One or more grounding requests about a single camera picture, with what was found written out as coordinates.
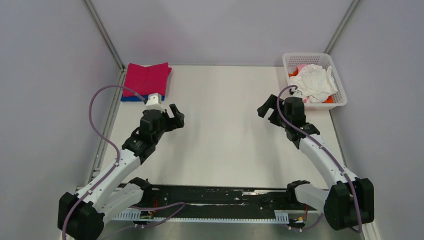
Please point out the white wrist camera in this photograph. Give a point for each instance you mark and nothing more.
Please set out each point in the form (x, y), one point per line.
(294, 92)
(154, 102)

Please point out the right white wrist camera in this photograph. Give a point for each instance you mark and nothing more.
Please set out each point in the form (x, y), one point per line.
(294, 92)

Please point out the folded magenta t shirt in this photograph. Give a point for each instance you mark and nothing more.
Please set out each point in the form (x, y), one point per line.
(146, 80)

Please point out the orange t shirt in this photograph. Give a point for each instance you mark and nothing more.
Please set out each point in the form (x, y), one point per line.
(328, 99)

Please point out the pink t shirt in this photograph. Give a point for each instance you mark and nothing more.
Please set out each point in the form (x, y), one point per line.
(300, 67)

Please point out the white plastic basket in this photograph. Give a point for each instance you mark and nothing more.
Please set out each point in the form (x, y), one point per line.
(319, 81)

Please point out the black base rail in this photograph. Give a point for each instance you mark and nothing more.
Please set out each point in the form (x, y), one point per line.
(214, 203)

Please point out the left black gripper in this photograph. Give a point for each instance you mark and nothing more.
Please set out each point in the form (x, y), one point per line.
(176, 121)

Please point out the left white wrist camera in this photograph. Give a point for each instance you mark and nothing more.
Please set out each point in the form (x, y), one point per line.
(154, 102)

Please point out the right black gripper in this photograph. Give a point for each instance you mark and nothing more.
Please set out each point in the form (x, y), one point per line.
(271, 103)

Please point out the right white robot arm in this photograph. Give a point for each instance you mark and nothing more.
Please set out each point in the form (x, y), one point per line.
(349, 200)

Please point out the white printed t shirt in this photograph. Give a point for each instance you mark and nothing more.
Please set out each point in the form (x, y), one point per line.
(314, 82)

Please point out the folded blue t shirt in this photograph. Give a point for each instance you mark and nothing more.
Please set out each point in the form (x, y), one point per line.
(136, 99)

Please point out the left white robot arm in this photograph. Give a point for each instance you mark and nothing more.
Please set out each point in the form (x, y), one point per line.
(84, 214)

